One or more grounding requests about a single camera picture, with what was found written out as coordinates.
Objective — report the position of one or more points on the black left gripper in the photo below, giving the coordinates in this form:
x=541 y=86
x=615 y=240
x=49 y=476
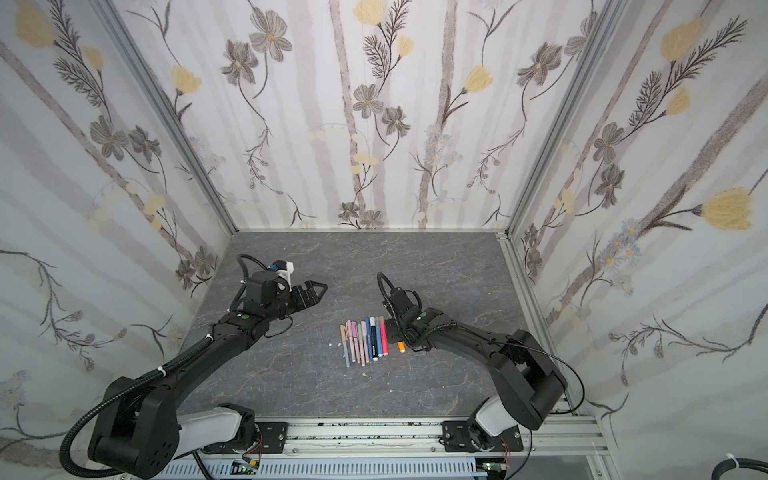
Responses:
x=313 y=299

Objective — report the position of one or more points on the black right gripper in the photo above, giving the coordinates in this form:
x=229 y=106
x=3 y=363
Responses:
x=411 y=324

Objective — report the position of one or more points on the pink marker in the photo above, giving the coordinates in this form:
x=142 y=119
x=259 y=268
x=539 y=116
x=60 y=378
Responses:
x=383 y=342

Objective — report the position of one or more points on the light blue marker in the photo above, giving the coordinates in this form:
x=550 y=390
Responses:
x=378 y=338

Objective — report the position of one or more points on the black marker white cap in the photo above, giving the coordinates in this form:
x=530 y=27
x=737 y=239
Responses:
x=372 y=319

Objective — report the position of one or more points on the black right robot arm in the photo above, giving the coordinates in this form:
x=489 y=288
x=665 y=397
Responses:
x=527 y=382

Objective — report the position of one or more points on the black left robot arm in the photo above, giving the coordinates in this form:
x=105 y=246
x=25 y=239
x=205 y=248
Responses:
x=138 y=430

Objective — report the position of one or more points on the dark blue pen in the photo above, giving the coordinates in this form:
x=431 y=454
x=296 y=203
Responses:
x=369 y=344

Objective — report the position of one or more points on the light pink cap pen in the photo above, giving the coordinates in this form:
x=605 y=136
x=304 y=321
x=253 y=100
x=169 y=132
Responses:
x=362 y=323

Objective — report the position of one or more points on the green cap pen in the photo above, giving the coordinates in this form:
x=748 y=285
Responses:
x=361 y=344

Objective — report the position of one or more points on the beige cap blue pen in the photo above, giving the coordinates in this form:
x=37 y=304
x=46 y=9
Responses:
x=345 y=345

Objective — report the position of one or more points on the purple cap pink pen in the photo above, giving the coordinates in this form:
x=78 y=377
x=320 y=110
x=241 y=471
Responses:
x=356 y=341

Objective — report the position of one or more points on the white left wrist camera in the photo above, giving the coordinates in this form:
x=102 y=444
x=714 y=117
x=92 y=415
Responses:
x=284 y=269

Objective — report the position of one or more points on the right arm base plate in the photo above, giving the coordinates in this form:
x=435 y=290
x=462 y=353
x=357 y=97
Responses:
x=461 y=436

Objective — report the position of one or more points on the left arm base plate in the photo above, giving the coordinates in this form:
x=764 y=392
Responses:
x=265 y=437

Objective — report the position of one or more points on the white vented cable duct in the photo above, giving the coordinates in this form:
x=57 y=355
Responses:
x=346 y=468

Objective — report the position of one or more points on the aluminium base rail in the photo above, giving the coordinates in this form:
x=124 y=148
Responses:
x=360 y=435

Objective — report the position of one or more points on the aluminium corner post left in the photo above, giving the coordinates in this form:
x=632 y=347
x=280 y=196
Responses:
x=162 y=106

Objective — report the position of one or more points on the aluminium corner post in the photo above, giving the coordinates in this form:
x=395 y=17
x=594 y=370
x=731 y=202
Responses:
x=595 y=47
x=162 y=106

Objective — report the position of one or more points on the aluminium corner post right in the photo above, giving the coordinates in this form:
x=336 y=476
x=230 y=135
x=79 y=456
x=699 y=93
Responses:
x=595 y=47

